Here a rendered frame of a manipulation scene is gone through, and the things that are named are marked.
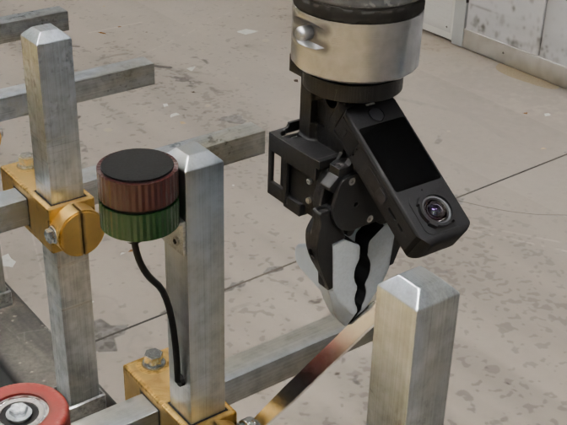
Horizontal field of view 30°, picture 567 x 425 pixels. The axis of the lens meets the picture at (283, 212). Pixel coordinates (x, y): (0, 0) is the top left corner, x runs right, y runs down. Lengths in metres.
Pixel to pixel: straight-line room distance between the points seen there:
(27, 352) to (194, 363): 0.46
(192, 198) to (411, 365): 0.25
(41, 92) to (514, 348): 1.73
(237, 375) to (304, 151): 0.30
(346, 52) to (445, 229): 0.13
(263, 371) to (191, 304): 0.18
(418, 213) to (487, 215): 2.37
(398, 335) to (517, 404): 1.76
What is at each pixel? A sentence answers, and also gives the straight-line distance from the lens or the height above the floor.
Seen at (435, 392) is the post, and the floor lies 1.06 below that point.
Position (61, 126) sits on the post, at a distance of 1.02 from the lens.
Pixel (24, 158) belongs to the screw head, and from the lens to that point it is 1.12.
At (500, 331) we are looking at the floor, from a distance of 2.59.
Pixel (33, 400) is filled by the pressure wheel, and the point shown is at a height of 0.91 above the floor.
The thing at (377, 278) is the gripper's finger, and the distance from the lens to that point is 0.82.
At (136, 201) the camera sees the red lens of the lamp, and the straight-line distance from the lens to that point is 0.77.
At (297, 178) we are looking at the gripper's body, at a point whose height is 1.11.
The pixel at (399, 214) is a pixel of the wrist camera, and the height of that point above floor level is 1.13.
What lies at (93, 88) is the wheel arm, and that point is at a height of 0.95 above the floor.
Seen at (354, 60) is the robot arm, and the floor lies 1.22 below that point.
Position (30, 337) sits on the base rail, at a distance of 1.34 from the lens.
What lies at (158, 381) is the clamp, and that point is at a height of 0.87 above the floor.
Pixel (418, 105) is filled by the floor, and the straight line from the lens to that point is 3.74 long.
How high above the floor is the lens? 1.47
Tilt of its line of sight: 29 degrees down
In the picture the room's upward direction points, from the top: 2 degrees clockwise
